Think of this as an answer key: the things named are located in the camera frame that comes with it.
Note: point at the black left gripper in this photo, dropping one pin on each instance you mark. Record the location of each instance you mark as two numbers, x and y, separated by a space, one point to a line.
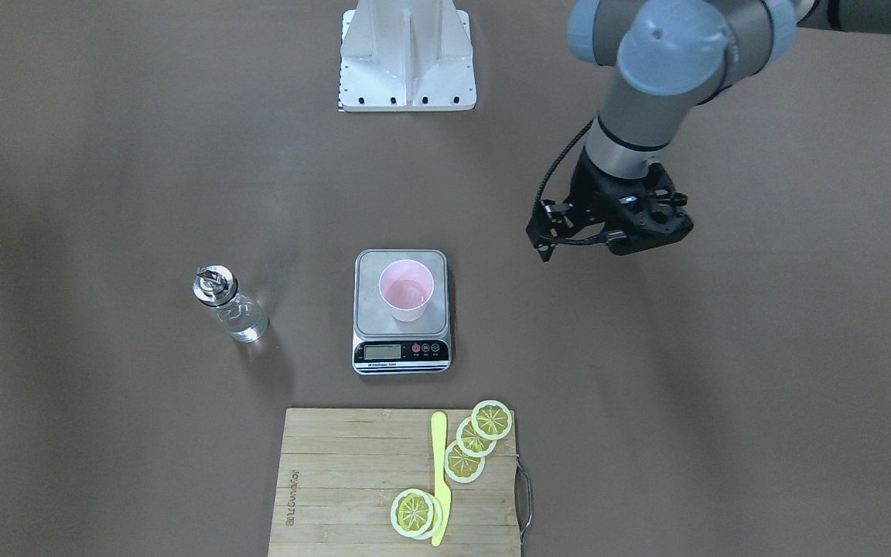
589 192

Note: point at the pink plastic cup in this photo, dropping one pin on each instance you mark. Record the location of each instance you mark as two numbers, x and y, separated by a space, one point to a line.
406 287

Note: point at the glass sauce bottle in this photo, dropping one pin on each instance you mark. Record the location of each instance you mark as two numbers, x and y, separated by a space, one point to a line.
218 290

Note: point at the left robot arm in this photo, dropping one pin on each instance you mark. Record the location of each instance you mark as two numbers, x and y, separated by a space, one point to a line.
668 57

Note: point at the digital kitchen scale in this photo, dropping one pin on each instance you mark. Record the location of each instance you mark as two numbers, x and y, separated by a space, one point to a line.
384 346

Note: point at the yellow plastic knife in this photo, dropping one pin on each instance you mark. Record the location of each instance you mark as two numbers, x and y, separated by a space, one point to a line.
439 430

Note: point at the lemon slice in row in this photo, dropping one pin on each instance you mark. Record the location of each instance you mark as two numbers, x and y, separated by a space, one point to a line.
470 442
461 467

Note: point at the lower lemon slice of pair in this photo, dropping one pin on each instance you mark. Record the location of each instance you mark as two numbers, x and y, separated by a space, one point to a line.
437 520

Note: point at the lemon slice of pair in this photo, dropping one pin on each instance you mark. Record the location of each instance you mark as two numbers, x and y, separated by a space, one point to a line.
437 520
411 512

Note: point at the top lemon slice of pair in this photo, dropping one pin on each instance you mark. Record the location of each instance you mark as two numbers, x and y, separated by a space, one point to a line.
411 512

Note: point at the wooden cutting board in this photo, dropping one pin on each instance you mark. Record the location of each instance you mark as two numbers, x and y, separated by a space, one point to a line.
341 469

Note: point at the lemon slice near handle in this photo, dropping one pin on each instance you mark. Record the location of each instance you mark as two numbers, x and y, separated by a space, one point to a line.
492 420

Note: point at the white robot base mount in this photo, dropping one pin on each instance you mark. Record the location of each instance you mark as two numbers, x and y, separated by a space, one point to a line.
406 56

